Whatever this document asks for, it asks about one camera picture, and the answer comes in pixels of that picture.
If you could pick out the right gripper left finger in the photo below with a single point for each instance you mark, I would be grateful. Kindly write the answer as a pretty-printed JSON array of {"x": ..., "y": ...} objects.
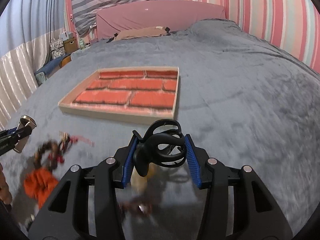
[{"x": 83, "y": 205}]

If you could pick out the cream flower scrunchie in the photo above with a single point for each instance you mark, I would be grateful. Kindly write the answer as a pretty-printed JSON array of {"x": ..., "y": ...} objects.
[{"x": 139, "y": 183}]

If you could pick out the left hand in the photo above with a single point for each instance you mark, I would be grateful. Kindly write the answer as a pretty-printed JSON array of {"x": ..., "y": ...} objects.
[{"x": 5, "y": 194}]

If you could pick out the grey plush blanket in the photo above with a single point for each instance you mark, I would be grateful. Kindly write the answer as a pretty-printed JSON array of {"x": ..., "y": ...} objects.
[{"x": 243, "y": 100}]

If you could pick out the brick pattern tray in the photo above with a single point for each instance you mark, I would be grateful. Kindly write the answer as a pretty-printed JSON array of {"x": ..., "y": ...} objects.
[{"x": 139, "y": 95}]

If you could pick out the brown storage box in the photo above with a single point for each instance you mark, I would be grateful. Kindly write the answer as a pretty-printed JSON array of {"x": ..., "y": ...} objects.
[{"x": 70, "y": 45}]

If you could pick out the orange scrunchie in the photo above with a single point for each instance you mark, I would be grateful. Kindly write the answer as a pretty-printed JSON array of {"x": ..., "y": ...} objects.
[{"x": 39, "y": 184}]

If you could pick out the patterned bag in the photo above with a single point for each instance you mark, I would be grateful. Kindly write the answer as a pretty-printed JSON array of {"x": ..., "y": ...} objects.
[{"x": 57, "y": 48}]

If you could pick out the red cord gold charm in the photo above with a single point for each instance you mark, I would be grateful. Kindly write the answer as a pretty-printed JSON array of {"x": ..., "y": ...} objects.
[{"x": 65, "y": 144}]

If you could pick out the blue cushioned bench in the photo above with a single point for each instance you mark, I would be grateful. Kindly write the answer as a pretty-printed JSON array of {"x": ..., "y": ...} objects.
[{"x": 51, "y": 67}]

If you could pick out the white bangle watch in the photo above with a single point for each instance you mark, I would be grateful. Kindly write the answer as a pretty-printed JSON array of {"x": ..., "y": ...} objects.
[{"x": 23, "y": 131}]

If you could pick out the pink headboard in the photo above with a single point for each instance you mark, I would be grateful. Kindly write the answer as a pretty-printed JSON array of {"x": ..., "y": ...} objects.
[{"x": 174, "y": 14}]

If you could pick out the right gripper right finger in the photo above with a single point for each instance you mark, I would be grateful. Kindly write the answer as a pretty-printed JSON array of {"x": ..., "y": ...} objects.
[{"x": 238, "y": 203}]

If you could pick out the white shiny curtain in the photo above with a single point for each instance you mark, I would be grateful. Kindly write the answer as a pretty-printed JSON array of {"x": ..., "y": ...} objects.
[{"x": 17, "y": 72}]

